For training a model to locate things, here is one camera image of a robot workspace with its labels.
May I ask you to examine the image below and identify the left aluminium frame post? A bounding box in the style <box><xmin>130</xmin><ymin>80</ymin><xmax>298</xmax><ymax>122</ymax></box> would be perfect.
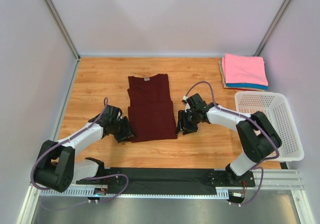
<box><xmin>43</xmin><ymin>0</ymin><xmax>81</xmax><ymax>61</ymax></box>

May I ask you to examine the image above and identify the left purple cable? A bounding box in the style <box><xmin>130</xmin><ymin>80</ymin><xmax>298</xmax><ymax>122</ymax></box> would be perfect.
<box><xmin>29</xmin><ymin>97</ymin><xmax>130</xmax><ymax>211</ymax></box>

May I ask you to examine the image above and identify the purple cable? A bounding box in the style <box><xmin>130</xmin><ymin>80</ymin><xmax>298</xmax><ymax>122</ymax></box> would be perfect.
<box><xmin>29</xmin><ymin>97</ymin><xmax>130</xmax><ymax>211</ymax></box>
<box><xmin>183</xmin><ymin>81</ymin><xmax>281</xmax><ymax>208</ymax></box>

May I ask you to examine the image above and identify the aluminium slotted cable rail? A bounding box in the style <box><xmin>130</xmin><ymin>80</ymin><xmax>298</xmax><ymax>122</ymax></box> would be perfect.
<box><xmin>36</xmin><ymin>168</ymin><xmax>304</xmax><ymax>199</ymax></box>

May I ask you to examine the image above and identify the aluminium frame post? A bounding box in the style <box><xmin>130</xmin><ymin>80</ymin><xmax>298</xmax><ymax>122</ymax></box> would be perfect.
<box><xmin>254</xmin><ymin>0</ymin><xmax>293</xmax><ymax>57</ymax></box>
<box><xmin>43</xmin><ymin>0</ymin><xmax>81</xmax><ymax>61</ymax></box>

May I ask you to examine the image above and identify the blue folded t-shirt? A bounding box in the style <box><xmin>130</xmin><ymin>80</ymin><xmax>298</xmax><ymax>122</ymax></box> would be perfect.
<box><xmin>226</xmin><ymin>83</ymin><xmax>268</xmax><ymax>90</ymax></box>

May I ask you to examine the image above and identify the white plastic basket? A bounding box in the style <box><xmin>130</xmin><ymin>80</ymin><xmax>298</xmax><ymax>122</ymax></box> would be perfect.
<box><xmin>234</xmin><ymin>91</ymin><xmax>305</xmax><ymax>162</ymax></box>

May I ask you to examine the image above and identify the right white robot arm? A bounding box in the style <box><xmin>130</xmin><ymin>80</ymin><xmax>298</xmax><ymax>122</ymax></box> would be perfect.
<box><xmin>176</xmin><ymin>94</ymin><xmax>282</xmax><ymax>181</ymax></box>

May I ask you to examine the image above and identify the right aluminium frame post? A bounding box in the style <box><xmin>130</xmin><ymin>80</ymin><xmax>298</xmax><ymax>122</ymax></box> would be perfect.
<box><xmin>254</xmin><ymin>0</ymin><xmax>293</xmax><ymax>57</ymax></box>

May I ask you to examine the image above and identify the pink folded t-shirt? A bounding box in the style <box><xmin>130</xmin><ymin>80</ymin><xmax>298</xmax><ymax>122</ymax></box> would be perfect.
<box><xmin>222</xmin><ymin>54</ymin><xmax>269</xmax><ymax>89</ymax></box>

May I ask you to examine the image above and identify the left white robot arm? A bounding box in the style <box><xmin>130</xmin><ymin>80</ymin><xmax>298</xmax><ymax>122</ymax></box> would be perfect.
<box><xmin>30</xmin><ymin>105</ymin><xmax>136</xmax><ymax>192</ymax></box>

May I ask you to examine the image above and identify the maroon t-shirt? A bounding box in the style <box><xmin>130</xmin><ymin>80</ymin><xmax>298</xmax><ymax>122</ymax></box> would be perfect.
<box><xmin>127</xmin><ymin>74</ymin><xmax>178</xmax><ymax>143</ymax></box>

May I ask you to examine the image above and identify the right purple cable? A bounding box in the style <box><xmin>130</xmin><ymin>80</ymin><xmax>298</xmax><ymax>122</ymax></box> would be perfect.
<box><xmin>183</xmin><ymin>81</ymin><xmax>281</xmax><ymax>208</ymax></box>

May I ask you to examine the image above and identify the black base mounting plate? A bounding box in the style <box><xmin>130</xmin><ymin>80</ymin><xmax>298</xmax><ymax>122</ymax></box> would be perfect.
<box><xmin>75</xmin><ymin>167</ymin><xmax>256</xmax><ymax>195</ymax></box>

